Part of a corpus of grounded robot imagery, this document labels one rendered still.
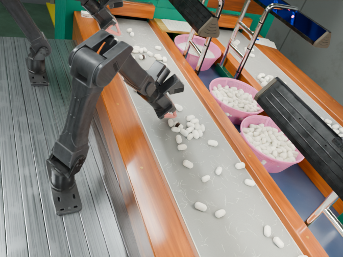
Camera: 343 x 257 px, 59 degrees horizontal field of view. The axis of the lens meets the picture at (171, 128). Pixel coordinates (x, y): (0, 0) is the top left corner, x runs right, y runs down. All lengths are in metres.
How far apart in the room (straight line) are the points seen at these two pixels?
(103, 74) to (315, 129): 0.48
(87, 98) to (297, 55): 2.48
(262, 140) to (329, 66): 1.67
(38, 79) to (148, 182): 0.68
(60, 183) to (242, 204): 0.53
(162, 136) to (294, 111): 0.48
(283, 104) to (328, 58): 2.07
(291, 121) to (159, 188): 0.39
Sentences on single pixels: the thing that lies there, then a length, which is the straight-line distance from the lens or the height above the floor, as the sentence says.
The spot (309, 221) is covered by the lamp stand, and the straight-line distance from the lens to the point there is 1.01.
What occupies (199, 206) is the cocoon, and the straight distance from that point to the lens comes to 0.88.
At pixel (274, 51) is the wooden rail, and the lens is 2.07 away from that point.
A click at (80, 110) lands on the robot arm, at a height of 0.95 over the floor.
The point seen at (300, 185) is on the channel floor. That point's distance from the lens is 1.27.
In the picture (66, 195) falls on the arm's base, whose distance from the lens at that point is 0.92.
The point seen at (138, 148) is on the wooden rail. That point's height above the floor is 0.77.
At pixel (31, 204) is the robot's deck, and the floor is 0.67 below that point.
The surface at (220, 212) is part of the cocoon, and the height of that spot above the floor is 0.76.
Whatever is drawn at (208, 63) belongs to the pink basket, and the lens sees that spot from 1.66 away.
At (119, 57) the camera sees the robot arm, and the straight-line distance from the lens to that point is 0.72.
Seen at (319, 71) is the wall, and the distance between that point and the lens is 2.88.
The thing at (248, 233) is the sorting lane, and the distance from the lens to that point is 0.92.
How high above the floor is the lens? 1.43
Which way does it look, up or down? 38 degrees down
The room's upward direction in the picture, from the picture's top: 19 degrees clockwise
